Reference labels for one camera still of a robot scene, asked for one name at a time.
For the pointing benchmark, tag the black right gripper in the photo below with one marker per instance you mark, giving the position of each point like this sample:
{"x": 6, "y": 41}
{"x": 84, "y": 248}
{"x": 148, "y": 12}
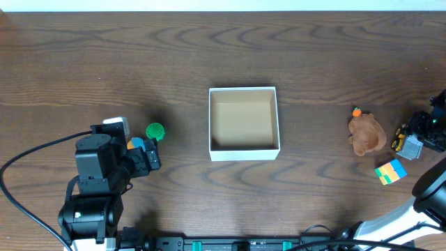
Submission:
{"x": 417, "y": 126}

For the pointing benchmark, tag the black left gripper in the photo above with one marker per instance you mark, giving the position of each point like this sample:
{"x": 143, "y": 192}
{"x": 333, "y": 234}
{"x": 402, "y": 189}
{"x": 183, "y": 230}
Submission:
{"x": 150, "y": 157}

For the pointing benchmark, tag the yellow grey toy truck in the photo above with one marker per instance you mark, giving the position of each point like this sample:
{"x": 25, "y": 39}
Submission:
{"x": 406, "y": 146}

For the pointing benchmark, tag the brown plush bear toy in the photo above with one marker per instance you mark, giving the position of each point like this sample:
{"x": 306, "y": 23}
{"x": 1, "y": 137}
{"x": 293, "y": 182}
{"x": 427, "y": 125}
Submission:
{"x": 367, "y": 134}

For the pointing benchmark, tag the colourful two-by-two puzzle cube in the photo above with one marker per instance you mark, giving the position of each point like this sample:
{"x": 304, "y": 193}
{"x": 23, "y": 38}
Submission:
{"x": 390, "y": 172}

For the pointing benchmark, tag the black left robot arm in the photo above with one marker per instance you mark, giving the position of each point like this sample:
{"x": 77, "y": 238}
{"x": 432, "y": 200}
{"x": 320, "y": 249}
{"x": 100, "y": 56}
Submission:
{"x": 106, "y": 166}

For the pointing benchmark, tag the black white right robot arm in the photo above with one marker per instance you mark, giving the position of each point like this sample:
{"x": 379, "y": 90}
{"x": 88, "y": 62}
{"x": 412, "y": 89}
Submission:
{"x": 424, "y": 212}

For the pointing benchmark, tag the orange duck toy blue cap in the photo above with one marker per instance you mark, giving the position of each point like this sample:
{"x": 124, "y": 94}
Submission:
{"x": 136, "y": 142}

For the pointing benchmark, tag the green ribbed round toy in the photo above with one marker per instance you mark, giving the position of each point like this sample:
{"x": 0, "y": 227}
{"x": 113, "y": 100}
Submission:
{"x": 155, "y": 131}

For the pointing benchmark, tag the white cardboard box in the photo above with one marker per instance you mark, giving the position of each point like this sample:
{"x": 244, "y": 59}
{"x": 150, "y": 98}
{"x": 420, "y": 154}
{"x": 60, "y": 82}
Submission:
{"x": 243, "y": 124}

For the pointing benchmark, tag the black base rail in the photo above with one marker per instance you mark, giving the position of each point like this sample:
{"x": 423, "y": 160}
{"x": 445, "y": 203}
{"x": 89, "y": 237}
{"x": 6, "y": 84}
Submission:
{"x": 132, "y": 238}

